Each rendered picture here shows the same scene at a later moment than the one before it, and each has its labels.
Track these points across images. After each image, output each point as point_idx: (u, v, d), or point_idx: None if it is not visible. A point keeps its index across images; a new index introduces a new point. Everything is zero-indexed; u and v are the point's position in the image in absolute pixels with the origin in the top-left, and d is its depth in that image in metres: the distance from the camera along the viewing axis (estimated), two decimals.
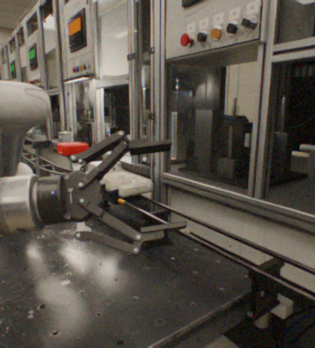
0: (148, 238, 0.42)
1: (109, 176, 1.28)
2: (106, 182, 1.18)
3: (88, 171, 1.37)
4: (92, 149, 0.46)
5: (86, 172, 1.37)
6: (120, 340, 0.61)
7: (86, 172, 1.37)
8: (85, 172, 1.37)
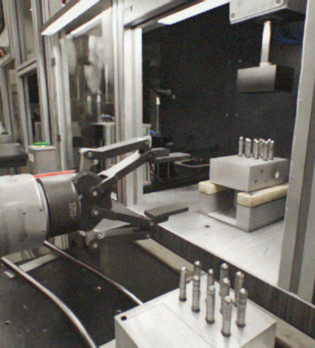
0: (152, 151, 0.44)
1: None
2: None
3: (112, 340, 0.31)
4: (108, 234, 0.42)
5: (104, 346, 0.30)
6: None
7: (106, 346, 0.30)
8: (100, 346, 0.30)
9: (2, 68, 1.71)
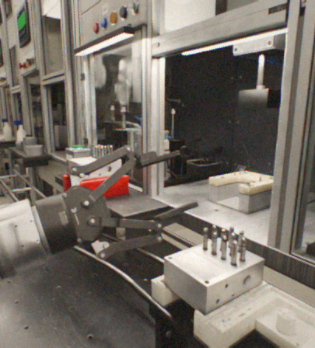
0: (140, 157, 0.46)
1: (245, 318, 0.39)
2: None
3: (159, 276, 0.48)
4: None
5: (155, 280, 0.47)
6: None
7: (155, 280, 0.47)
8: (152, 280, 0.47)
9: (24, 76, 1.88)
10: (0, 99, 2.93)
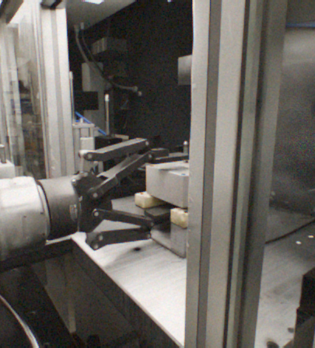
0: (151, 151, 0.43)
1: None
2: None
3: None
4: (109, 234, 0.42)
5: None
6: None
7: None
8: None
9: None
10: None
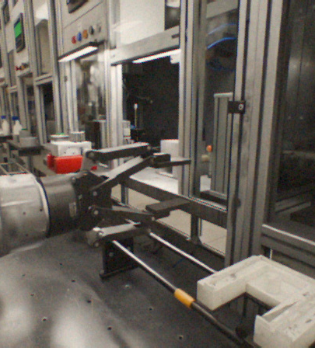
0: (153, 155, 0.44)
1: (313, 325, 0.35)
2: None
3: (204, 278, 0.44)
4: (110, 231, 0.42)
5: (201, 281, 0.43)
6: None
7: (202, 281, 0.43)
8: (198, 281, 0.43)
9: (20, 78, 2.13)
10: None
